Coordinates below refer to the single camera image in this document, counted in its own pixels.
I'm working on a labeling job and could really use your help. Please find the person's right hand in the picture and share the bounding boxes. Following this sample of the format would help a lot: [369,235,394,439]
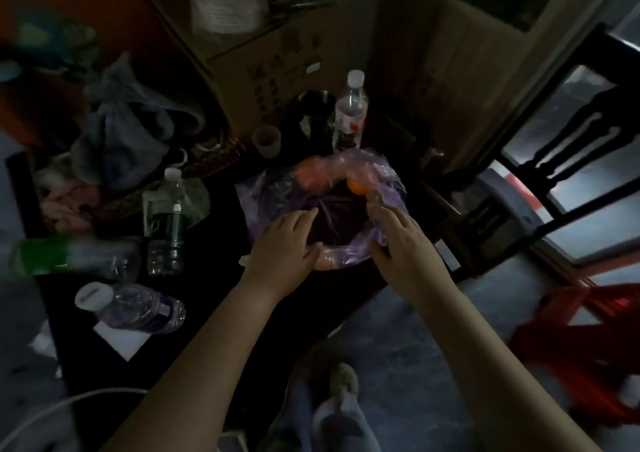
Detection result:
[367,204,459,309]

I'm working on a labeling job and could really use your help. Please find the person's left hand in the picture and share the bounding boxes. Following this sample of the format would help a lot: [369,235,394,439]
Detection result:
[239,208,322,306]

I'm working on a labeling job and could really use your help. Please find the purple plastic bag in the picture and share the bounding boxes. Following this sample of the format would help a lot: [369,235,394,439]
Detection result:
[235,147,409,270]

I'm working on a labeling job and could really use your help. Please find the person's right forearm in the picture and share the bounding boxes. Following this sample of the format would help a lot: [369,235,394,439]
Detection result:
[419,286,606,452]

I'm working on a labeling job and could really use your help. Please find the person's left forearm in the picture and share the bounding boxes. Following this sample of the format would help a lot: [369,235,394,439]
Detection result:
[102,279,281,452]

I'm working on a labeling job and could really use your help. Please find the person's grey trouser leg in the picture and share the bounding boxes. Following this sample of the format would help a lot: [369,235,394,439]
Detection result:
[309,391,381,452]
[257,356,313,452]

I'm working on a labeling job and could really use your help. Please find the light green plastic bag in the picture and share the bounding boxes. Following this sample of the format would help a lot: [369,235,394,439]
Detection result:
[142,178,211,227]

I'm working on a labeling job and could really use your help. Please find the dark wooden chair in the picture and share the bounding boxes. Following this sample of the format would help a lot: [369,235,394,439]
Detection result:
[439,24,640,280]

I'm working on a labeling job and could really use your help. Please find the water bottle dark green label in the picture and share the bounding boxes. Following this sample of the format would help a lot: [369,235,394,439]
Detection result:
[146,167,187,277]

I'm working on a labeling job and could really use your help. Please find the small brown cup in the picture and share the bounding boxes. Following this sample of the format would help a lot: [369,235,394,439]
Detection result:
[251,125,281,160]

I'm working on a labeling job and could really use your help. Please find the patterned brown gold cloth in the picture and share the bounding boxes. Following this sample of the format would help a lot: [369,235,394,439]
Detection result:
[95,136,246,217]

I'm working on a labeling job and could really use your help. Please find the white perforated shoe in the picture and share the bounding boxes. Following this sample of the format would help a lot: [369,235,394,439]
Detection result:
[327,363,361,397]

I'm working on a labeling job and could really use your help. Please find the clear plastic water bottle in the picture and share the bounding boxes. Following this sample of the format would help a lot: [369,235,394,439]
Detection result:
[75,281,187,337]

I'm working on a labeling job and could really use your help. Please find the dark metal mug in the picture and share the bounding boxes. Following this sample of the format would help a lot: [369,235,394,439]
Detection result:
[295,88,337,140]

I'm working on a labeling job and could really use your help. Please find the water bottle red label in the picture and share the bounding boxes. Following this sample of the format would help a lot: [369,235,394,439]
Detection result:
[332,70,369,152]

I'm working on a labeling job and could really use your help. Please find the red plastic stool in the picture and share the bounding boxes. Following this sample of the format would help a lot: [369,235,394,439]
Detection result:
[509,284,640,425]

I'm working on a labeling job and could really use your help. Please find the white paper napkin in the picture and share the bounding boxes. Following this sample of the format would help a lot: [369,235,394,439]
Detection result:
[92,319,151,363]

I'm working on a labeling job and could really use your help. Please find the brown cardboard box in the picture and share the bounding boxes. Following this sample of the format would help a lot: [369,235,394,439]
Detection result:
[142,0,386,142]

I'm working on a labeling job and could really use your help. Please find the grey plastic bag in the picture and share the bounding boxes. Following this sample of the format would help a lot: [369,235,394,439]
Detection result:
[69,51,206,190]

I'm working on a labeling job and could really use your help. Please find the pink cloth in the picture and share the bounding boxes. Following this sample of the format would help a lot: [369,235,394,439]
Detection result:
[39,178,103,233]

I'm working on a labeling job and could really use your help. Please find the clear bottle bright green label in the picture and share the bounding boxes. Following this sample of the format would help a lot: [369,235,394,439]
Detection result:
[7,234,143,283]

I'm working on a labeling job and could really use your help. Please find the white plastic bag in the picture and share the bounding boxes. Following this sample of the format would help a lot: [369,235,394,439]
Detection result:
[165,0,271,35]

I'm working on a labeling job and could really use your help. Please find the red panel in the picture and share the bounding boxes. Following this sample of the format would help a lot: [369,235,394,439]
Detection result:
[0,0,166,142]

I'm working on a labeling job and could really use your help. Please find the green patterned bag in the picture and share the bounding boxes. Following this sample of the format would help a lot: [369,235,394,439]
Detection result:
[9,6,101,77]

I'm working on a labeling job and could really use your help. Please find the white cable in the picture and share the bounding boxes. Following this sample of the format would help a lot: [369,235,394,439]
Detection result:
[0,388,151,452]

